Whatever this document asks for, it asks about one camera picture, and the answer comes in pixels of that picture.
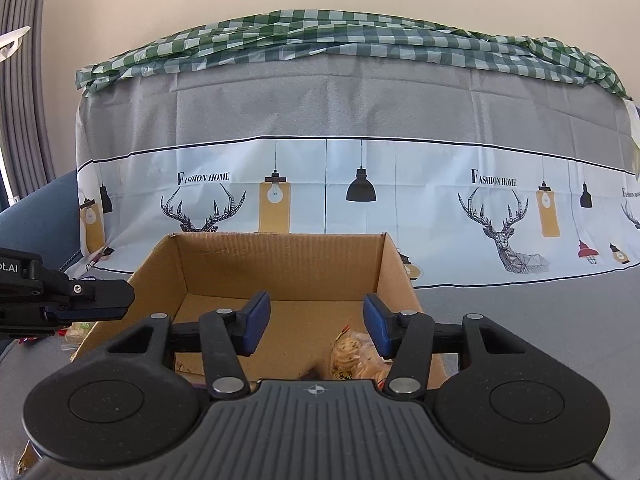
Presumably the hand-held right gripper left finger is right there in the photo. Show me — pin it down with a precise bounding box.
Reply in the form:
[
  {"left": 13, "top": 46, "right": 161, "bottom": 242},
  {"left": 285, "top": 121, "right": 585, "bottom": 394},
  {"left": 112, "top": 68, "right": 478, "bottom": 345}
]
[{"left": 102, "top": 291, "right": 272, "bottom": 400}]

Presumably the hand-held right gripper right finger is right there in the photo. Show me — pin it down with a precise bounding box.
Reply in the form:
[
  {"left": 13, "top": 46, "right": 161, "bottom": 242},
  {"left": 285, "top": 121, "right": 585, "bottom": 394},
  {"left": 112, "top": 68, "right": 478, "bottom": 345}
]
[{"left": 363, "top": 294, "right": 531, "bottom": 401}]

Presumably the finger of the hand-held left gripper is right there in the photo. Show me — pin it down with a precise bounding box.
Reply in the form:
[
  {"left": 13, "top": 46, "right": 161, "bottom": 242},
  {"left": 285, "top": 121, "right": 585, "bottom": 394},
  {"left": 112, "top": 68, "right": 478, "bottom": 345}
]
[{"left": 42, "top": 272, "right": 135, "bottom": 322}]

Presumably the clear seeded cracker packet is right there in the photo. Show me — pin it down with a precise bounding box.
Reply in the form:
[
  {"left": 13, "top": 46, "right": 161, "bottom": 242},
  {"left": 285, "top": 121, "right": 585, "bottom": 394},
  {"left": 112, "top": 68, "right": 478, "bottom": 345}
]
[{"left": 327, "top": 325, "right": 401, "bottom": 386}]

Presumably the cardboard box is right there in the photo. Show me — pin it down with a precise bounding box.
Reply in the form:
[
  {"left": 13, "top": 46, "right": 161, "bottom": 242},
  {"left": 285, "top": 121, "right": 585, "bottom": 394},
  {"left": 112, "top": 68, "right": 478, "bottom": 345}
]
[{"left": 17, "top": 231, "right": 447, "bottom": 476}]

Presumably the clear green label sandwich packet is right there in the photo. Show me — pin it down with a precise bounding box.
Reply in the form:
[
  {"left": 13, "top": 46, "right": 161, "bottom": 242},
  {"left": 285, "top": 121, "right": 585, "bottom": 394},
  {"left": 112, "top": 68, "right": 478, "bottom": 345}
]
[{"left": 62, "top": 321, "right": 98, "bottom": 348}]

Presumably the blue fabric sofa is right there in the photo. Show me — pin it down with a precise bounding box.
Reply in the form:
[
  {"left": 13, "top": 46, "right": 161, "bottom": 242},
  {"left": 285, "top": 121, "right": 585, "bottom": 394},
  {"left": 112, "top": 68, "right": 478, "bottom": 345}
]
[{"left": 0, "top": 170, "right": 83, "bottom": 281}]

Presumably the grey curtain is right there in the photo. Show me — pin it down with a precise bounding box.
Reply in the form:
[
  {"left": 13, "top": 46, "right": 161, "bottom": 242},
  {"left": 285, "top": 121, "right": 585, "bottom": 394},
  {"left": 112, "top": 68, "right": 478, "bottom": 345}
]
[{"left": 0, "top": 0, "right": 56, "bottom": 196}]

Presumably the grey deer print sofa cover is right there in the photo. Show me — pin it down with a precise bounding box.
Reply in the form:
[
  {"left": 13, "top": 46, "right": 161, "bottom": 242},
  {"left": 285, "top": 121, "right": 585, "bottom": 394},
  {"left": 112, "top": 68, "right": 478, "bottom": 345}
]
[{"left": 0, "top": 52, "right": 640, "bottom": 480}]

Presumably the white curved plastic object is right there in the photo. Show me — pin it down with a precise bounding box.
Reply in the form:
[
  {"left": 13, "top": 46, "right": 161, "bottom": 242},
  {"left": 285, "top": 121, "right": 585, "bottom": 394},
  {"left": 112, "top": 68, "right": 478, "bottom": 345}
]
[{"left": 0, "top": 26, "right": 32, "bottom": 61}]

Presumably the green checkered cloth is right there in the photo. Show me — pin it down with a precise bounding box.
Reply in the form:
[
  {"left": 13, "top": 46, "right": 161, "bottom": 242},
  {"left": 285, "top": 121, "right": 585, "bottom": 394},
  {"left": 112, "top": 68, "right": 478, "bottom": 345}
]
[{"left": 75, "top": 9, "right": 632, "bottom": 101}]

